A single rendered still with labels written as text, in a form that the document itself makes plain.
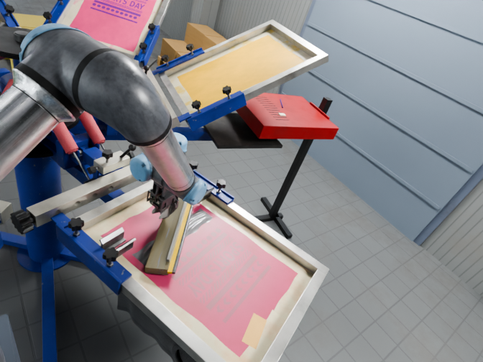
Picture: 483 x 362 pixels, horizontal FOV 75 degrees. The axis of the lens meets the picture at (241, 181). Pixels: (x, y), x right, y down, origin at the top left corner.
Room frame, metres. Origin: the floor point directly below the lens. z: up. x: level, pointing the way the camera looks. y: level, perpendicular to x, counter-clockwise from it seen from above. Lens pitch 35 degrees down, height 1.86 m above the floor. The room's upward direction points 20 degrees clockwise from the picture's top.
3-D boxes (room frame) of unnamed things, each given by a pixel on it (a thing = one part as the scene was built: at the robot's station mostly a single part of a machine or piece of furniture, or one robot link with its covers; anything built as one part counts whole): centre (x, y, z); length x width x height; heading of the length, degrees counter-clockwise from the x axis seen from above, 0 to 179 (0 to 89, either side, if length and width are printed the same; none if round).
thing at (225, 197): (1.11, 0.15, 0.97); 0.30 x 0.05 x 0.07; 68
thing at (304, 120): (2.03, -0.11, 1.06); 0.61 x 0.46 x 0.12; 128
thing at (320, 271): (0.76, 0.03, 0.97); 0.79 x 0.58 x 0.04; 68
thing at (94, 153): (0.97, 0.55, 1.02); 0.17 x 0.06 x 0.05; 68
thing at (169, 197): (0.81, 0.24, 1.14); 0.09 x 0.08 x 0.12; 158
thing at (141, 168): (0.72, 0.25, 1.30); 0.11 x 0.11 x 0.08; 71
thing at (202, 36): (4.78, 1.26, 0.35); 1.19 x 0.85 x 0.70; 52
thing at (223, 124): (1.57, 0.48, 0.91); 1.34 x 0.41 x 0.08; 128
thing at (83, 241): (0.60, 0.36, 0.97); 0.30 x 0.05 x 0.07; 68
